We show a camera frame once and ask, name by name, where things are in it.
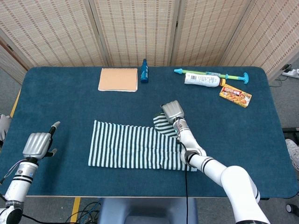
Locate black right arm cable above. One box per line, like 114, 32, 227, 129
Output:
181, 142, 190, 224

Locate floor cable bundle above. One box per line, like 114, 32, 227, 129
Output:
60, 198, 103, 224

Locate black floor stand base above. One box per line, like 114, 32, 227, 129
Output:
282, 127, 299, 140

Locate woven folding screen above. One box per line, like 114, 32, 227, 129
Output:
0, 0, 299, 82

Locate white power strip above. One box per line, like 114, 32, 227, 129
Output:
282, 68, 299, 78

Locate green blue toy water pump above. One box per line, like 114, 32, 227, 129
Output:
173, 68, 250, 85

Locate coloured left wrist wires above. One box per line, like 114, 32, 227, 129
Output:
0, 160, 25, 185

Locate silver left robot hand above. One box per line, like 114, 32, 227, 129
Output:
22, 121, 61, 161

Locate green white striped T-shirt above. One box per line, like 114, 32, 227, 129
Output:
88, 111, 198, 172

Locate white sneaker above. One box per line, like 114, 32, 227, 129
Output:
285, 139, 299, 170

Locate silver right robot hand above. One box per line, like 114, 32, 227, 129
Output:
160, 100, 185, 124

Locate yellow curry box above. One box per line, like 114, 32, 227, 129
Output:
219, 84, 253, 109

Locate grey cloth item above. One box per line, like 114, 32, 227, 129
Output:
0, 114, 12, 142

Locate black round caster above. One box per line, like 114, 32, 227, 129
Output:
286, 203, 299, 214

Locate white labelled bottle brown cap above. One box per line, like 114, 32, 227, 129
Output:
184, 72, 227, 88

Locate orange spiral notebook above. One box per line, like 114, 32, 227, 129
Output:
98, 68, 138, 93

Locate small blue bottle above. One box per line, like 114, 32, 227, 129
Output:
140, 59, 150, 84

